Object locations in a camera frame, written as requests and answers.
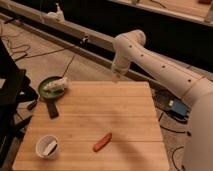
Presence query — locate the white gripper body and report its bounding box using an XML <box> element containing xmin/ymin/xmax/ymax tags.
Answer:
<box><xmin>111</xmin><ymin>57</ymin><xmax>129</xmax><ymax>75</ymax></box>

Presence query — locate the white object in cup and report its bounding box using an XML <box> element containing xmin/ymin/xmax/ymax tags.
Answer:
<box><xmin>43</xmin><ymin>140</ymin><xmax>57</xmax><ymax>156</ymax></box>

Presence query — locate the black floor cable right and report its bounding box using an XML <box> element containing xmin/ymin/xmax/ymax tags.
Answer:
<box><xmin>157</xmin><ymin>111</ymin><xmax>193</xmax><ymax>171</ymax></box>

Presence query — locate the red sausage toy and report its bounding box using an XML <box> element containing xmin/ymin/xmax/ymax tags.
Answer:
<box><xmin>93</xmin><ymin>133</ymin><xmax>112</xmax><ymax>152</ymax></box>

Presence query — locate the green frying pan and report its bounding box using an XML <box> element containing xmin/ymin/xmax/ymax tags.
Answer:
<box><xmin>38</xmin><ymin>76</ymin><xmax>67</xmax><ymax>119</ymax></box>

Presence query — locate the white object on ledge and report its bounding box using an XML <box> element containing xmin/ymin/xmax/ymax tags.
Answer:
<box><xmin>45</xmin><ymin>4</ymin><xmax>65</xmax><ymax>22</ymax></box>

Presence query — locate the black floor cable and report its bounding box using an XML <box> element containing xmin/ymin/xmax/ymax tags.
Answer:
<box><xmin>157</xmin><ymin>111</ymin><xmax>193</xmax><ymax>171</ymax></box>
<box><xmin>0</xmin><ymin>24</ymin><xmax>89</xmax><ymax>78</ymax></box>

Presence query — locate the wooden ledge rail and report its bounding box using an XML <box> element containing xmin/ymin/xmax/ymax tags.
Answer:
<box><xmin>0</xmin><ymin>0</ymin><xmax>213</xmax><ymax>94</ymax></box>

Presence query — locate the black chair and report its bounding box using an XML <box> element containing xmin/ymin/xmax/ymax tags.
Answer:
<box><xmin>0</xmin><ymin>39</ymin><xmax>38</xmax><ymax>168</ymax></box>

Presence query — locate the black floor cable left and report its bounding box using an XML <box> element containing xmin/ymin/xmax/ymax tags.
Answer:
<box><xmin>0</xmin><ymin>24</ymin><xmax>89</xmax><ymax>78</ymax></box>

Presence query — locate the white cloth in pan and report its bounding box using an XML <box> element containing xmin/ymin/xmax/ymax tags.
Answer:
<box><xmin>44</xmin><ymin>77</ymin><xmax>68</xmax><ymax>91</ymax></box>

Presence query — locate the blue box on floor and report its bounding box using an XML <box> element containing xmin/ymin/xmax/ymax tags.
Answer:
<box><xmin>169</xmin><ymin>99</ymin><xmax>188</xmax><ymax>118</ymax></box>

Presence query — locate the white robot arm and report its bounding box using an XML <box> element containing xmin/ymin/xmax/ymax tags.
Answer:
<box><xmin>111</xmin><ymin>30</ymin><xmax>213</xmax><ymax>171</ymax></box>

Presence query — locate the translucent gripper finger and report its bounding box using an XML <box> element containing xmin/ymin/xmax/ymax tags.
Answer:
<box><xmin>112</xmin><ymin>75</ymin><xmax>120</xmax><ymax>82</ymax></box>

